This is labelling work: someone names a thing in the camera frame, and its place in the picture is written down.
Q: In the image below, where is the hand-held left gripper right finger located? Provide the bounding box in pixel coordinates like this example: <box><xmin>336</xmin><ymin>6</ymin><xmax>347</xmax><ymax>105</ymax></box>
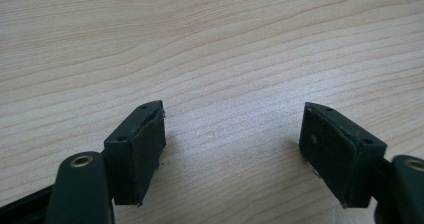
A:
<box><xmin>298</xmin><ymin>101</ymin><xmax>388</xmax><ymax>209</ymax></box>

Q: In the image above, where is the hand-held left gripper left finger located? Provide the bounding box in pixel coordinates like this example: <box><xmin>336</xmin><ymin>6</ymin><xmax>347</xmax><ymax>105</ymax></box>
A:
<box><xmin>103</xmin><ymin>99</ymin><xmax>167</xmax><ymax>207</ymax></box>

